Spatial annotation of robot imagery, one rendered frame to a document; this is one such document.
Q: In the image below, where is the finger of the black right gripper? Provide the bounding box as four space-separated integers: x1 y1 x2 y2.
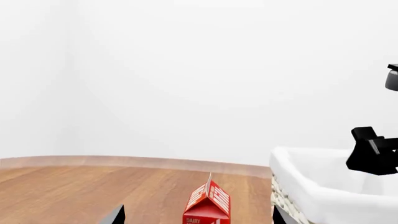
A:
351 126 385 142

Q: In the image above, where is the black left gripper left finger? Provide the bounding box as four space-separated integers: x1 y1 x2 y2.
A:
99 203 126 224

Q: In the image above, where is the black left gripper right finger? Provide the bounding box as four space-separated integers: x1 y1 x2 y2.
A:
272 205 301 224

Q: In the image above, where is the wicker basket with white liner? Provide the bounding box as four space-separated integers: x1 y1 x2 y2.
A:
269 146 398 224

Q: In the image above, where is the light wooden baseboard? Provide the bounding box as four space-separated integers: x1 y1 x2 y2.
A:
0 155 271 175

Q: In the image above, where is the red milk carton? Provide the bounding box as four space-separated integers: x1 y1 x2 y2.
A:
182 172 232 224

